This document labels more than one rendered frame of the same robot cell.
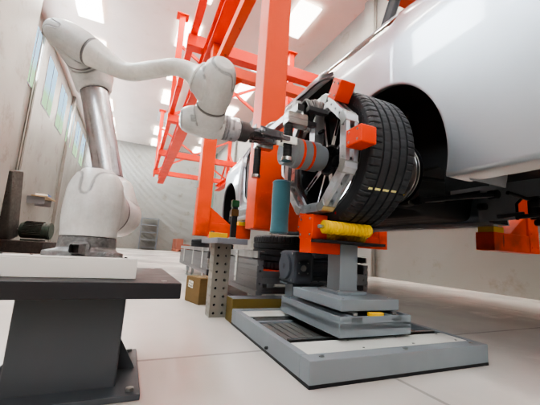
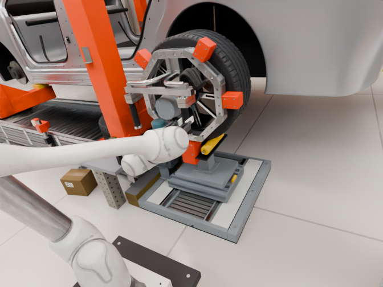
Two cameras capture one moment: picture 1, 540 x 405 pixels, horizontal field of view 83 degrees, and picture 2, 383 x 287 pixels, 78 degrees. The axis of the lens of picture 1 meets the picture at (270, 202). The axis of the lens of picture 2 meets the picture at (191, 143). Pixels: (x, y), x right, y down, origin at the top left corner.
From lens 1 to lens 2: 107 cm
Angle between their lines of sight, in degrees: 50
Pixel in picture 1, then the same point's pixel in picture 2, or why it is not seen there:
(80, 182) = (101, 278)
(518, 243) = not seen: hidden behind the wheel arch
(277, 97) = (99, 10)
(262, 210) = (128, 128)
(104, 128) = (31, 201)
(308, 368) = (235, 237)
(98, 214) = (124, 279)
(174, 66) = (131, 152)
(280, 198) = not seen: hidden behind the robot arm
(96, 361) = not seen: outside the picture
